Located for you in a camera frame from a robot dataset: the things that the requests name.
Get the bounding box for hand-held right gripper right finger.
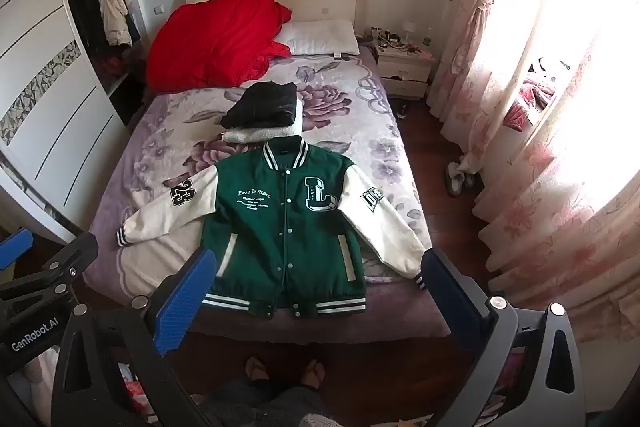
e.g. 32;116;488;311
422;248;587;427

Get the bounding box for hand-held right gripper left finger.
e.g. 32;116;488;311
50;248;218;427

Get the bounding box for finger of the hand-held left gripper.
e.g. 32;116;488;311
0;232;100;305
0;228;35;273

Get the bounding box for green and white varsity jacket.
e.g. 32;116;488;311
116;138;432;319

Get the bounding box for plastic bags with red packets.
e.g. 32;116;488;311
112;359;153;415

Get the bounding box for dark grey fuzzy fabric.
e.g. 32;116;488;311
205;354;346;427

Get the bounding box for pink floral curtain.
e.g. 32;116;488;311
477;0;640;315
427;0;531;175

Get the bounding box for white folded fleece garment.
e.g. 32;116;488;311
222;99;305;145

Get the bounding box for white wardrobe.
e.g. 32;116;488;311
0;0;151;243

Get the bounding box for black folded jacket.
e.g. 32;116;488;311
220;81;299;130

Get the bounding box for red patterned cloth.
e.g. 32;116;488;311
505;77;558;130

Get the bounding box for white nightstand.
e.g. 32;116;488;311
375;47;435;100

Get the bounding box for black hanging coat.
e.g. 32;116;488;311
61;0;108;58

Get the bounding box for beige hanging coat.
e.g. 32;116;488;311
90;0;133;48

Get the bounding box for red duvet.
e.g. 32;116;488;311
146;0;293;94

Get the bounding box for white pillow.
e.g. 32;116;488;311
275;19;361;56

